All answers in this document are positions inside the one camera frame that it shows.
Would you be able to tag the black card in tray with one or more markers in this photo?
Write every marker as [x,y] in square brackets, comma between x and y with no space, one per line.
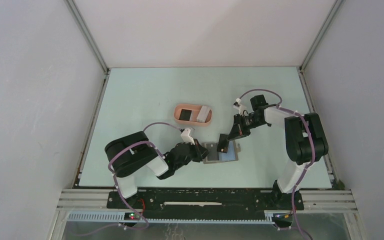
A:
[185,115]

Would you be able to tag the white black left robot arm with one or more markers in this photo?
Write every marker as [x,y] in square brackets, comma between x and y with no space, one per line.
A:
[128,154]

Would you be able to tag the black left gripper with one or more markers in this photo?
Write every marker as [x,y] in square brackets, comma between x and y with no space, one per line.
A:
[200,152]

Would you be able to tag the aluminium frame rail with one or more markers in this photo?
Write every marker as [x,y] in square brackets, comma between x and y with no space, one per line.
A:
[83,199]

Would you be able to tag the peach plastic card tray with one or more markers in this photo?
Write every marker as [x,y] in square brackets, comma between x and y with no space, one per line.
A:
[195,111]

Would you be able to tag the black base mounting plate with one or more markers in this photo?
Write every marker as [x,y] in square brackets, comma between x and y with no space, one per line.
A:
[212,204]

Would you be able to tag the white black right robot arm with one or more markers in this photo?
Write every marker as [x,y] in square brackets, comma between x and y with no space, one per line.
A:
[305,140]

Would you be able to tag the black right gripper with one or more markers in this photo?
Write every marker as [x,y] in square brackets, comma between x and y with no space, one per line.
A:
[235,131]

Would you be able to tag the taupe leather card holder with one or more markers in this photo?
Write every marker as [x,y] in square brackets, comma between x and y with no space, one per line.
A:
[230,156]

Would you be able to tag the stack of credit cards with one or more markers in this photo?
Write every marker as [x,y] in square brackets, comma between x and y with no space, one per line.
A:
[203,114]

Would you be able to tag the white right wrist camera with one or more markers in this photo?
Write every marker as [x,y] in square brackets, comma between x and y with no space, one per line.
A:
[239,106]

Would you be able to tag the black VIP credit card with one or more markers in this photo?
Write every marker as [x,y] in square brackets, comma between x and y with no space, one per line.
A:
[223,143]

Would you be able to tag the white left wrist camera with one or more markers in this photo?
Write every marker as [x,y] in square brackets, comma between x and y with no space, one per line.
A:
[187,137]

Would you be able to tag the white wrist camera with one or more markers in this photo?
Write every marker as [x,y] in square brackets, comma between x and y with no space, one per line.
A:
[239,106]
[187,137]

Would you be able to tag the white cable duct strip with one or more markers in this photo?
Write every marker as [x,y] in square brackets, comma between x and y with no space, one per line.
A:
[119,217]

